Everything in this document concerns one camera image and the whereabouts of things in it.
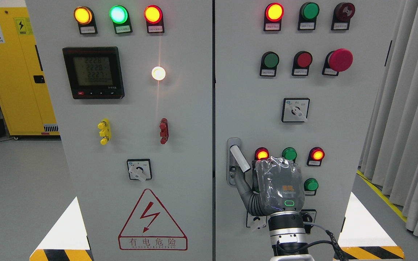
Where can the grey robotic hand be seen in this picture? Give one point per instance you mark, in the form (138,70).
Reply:
(280,184)

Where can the silver door handle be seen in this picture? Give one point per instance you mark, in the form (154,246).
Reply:
(235,158)

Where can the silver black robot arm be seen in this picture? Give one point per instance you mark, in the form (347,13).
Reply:
(288,236)

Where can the right grey cabinet door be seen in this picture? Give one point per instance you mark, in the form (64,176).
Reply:
(296,82)

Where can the grey cabinet door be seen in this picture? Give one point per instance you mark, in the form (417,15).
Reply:
(296,82)
(182,167)

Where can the left grey cabinet door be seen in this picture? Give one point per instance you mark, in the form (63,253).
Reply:
(182,167)

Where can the green push button lower right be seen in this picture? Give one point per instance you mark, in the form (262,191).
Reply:
(311,186)

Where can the green push button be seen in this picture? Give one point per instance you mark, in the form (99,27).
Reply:
(311,186)
(269,63)

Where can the green indicator middle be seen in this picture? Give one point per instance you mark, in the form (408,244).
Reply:
(290,153)

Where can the red lit indicator middle left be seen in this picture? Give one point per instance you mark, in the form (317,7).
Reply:
(261,153)

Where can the red lit indicator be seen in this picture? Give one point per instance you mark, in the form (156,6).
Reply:
(315,157)
(273,17)
(261,153)

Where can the red lit indicator middle right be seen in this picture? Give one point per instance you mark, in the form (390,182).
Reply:
(315,157)

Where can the green push button upper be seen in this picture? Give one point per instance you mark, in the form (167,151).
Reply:
(269,63)

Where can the grey curtain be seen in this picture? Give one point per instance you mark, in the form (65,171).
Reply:
(390,155)

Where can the red push button upper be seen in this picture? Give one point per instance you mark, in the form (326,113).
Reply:
(301,63)

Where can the red electric danger sticker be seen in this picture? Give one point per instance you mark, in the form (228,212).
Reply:
(151,227)

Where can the red emergency stop button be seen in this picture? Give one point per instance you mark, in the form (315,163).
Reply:
(337,61)

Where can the white lit indicator light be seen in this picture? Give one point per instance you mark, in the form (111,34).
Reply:
(158,73)

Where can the red lit indicator top right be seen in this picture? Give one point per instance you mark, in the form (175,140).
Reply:
(273,17)

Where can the green unlit indicator top right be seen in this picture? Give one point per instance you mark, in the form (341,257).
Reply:
(307,16)

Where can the dark red buzzer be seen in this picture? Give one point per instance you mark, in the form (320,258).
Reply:
(342,15)

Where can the red orange indicator light left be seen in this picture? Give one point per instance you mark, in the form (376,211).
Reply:
(154,19)

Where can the black digital power meter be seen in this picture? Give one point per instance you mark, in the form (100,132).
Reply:
(94,72)

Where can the green lit indicator light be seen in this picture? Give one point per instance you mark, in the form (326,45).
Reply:
(121,20)

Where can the amber indicator light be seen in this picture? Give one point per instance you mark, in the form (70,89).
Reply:
(85,19)

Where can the yellow safety cabinet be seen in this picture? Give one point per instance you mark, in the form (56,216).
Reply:
(24,97)

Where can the lower white rotary switch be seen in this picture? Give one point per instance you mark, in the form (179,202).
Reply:
(255,223)

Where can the black key selector switch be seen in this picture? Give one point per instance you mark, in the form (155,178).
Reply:
(308,216)

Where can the upper right rotary switch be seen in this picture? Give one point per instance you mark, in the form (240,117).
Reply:
(295,110)

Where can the left rotary selector switch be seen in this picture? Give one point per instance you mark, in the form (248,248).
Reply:
(139,169)

